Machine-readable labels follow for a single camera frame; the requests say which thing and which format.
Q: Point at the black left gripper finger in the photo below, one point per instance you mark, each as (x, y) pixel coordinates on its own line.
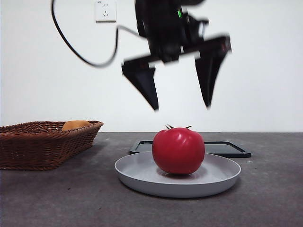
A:
(144, 80)
(209, 68)

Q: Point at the red tomato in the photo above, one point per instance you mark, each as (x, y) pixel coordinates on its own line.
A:
(178, 151)

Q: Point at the orange fruit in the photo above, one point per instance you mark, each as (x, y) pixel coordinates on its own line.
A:
(75, 124)

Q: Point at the black rectangular tray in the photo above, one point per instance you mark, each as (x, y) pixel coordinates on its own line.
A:
(227, 149)

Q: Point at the grey round plate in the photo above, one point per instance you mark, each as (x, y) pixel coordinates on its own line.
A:
(177, 186)

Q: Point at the brown wicker basket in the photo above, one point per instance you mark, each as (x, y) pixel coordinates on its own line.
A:
(47, 149)

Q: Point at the white wall socket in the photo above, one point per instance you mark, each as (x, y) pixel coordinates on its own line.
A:
(106, 11)

